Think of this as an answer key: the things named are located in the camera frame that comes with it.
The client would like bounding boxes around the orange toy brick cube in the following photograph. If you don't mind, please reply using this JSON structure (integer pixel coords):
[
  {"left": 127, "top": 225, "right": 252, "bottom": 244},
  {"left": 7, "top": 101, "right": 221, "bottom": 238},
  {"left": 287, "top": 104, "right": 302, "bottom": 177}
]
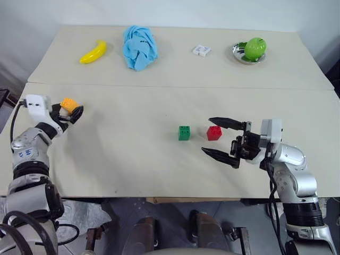
[{"left": 60, "top": 97, "right": 79, "bottom": 113}]

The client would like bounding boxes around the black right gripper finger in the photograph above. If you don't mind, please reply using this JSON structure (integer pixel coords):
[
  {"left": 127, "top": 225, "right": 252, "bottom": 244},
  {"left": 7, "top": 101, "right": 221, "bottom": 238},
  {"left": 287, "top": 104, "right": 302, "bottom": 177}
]
[
  {"left": 208, "top": 116, "right": 252, "bottom": 132},
  {"left": 201, "top": 147, "right": 242, "bottom": 169}
]

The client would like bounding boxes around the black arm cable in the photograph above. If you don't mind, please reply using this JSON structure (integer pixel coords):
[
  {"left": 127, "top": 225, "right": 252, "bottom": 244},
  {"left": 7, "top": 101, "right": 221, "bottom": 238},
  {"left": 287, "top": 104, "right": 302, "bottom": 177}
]
[
  {"left": 9, "top": 99, "right": 29, "bottom": 146},
  {"left": 261, "top": 156, "right": 290, "bottom": 255}
]

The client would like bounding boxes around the grey robot body edge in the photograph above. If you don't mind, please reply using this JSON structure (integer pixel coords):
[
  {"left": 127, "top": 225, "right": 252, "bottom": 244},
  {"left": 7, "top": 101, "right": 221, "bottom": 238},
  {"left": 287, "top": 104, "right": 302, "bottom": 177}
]
[{"left": 144, "top": 246, "right": 240, "bottom": 255}]

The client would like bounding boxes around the thick black cable loop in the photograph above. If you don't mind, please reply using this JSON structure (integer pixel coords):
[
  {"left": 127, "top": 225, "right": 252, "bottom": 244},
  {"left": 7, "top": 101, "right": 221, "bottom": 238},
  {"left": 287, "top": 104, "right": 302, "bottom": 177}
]
[{"left": 0, "top": 210, "right": 80, "bottom": 255}]

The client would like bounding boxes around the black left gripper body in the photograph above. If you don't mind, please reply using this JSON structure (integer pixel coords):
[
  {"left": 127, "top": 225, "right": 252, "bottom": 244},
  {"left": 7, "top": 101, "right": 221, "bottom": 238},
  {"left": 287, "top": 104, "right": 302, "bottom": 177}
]
[{"left": 48, "top": 109, "right": 71, "bottom": 129}]

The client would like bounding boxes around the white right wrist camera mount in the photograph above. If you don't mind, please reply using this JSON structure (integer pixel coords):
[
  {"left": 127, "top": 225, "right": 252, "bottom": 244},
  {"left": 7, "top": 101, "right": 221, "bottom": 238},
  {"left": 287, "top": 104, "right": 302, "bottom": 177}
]
[{"left": 245, "top": 118, "right": 283, "bottom": 165}]

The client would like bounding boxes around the green toy brick cube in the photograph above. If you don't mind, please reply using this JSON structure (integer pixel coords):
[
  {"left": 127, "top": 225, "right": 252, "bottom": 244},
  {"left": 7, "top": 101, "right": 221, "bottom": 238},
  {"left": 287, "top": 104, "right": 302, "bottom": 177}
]
[{"left": 178, "top": 125, "right": 191, "bottom": 141}]

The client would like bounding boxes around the small white printed box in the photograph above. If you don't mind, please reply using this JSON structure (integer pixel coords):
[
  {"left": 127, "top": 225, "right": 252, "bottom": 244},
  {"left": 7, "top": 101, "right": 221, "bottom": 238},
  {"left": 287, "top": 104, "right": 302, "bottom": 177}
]
[{"left": 191, "top": 45, "right": 213, "bottom": 57}]

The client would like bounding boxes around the red toy brick cube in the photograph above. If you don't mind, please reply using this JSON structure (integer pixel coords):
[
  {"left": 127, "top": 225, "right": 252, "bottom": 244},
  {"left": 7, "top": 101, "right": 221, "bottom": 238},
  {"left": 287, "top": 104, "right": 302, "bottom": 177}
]
[{"left": 206, "top": 125, "right": 223, "bottom": 141}]

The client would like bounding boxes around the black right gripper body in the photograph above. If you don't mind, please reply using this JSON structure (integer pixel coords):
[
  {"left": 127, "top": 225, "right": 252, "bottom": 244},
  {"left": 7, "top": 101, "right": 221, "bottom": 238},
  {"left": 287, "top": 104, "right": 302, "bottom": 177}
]
[{"left": 229, "top": 130, "right": 263, "bottom": 162}]

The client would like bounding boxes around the rusty metal frame leg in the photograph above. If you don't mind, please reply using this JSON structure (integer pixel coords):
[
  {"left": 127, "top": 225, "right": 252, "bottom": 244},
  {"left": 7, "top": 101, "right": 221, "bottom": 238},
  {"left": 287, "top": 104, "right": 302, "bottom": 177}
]
[
  {"left": 85, "top": 224, "right": 111, "bottom": 252},
  {"left": 228, "top": 226, "right": 252, "bottom": 255}
]

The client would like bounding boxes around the shiny silver metal plate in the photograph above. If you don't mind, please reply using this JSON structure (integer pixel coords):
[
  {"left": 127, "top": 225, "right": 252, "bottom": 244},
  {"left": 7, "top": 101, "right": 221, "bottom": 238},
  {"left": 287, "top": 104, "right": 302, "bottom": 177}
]
[{"left": 229, "top": 41, "right": 267, "bottom": 64}]

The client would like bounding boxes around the crumpled clear plastic sheet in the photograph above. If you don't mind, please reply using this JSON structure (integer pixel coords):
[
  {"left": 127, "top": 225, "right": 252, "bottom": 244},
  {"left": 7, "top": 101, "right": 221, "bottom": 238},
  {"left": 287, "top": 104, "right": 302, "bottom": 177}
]
[{"left": 56, "top": 200, "right": 113, "bottom": 245}]

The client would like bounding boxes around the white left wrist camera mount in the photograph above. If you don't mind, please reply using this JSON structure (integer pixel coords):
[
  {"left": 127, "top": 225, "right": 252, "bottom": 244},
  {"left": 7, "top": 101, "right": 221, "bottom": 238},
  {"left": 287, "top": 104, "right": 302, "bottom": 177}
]
[{"left": 23, "top": 94, "right": 53, "bottom": 124}]

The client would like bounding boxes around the dark rounded shape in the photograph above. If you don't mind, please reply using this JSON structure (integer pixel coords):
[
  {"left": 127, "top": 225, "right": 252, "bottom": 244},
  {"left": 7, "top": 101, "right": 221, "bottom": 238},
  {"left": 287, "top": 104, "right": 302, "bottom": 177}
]
[
  {"left": 124, "top": 216, "right": 160, "bottom": 253},
  {"left": 189, "top": 209, "right": 230, "bottom": 252}
]

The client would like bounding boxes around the dark chair frame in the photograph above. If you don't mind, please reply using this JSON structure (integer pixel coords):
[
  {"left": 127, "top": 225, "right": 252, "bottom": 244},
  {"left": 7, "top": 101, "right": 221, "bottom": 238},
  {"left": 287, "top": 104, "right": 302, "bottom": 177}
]
[{"left": 0, "top": 88, "right": 19, "bottom": 118}]

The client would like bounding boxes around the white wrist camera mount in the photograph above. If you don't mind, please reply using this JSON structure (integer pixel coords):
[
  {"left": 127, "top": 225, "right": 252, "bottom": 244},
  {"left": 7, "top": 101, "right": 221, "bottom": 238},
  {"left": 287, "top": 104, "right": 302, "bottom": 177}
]
[
  {"left": 23, "top": 94, "right": 53, "bottom": 124},
  {"left": 245, "top": 118, "right": 283, "bottom": 165}
]

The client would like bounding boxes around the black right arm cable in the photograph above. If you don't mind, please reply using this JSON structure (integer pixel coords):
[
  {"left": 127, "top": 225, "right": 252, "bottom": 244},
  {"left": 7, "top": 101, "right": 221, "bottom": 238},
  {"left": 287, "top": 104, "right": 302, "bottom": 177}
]
[{"left": 261, "top": 156, "right": 290, "bottom": 255}]

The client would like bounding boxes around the yellow toy banana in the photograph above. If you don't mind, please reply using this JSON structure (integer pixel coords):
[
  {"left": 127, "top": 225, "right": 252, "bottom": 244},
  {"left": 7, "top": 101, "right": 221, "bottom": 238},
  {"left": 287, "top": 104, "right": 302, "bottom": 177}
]
[{"left": 79, "top": 39, "right": 107, "bottom": 65}]

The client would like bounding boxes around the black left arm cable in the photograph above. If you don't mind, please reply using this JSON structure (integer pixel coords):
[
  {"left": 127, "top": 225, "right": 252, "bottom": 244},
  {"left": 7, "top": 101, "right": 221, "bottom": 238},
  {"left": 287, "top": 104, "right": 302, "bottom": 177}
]
[{"left": 9, "top": 99, "right": 29, "bottom": 146}]

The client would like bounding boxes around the crumpled light blue cloth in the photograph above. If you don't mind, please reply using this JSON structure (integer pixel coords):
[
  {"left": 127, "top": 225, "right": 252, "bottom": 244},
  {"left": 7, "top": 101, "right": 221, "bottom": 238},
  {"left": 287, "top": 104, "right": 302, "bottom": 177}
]
[{"left": 122, "top": 25, "right": 159, "bottom": 72}]

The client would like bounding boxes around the green toy apple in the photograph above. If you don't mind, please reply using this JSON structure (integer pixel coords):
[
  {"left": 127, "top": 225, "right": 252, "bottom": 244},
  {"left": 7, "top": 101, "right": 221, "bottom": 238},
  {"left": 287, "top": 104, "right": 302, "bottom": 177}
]
[{"left": 244, "top": 37, "right": 267, "bottom": 61}]

